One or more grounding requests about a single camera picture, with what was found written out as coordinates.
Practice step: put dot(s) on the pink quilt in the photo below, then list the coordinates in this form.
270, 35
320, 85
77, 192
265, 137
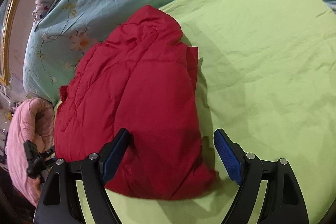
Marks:
23, 121

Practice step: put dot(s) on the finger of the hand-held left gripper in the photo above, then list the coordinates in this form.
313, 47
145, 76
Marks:
47, 156

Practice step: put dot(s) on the golden wooden frame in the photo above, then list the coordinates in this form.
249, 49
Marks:
10, 29

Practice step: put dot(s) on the red quilted jacket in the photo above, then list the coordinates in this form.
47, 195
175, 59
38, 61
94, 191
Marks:
136, 98

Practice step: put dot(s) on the green bed sheet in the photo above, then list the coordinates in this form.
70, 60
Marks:
262, 69

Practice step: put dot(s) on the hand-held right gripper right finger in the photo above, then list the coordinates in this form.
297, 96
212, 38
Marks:
228, 158

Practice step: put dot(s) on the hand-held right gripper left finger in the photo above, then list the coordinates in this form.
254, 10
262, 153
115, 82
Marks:
115, 158

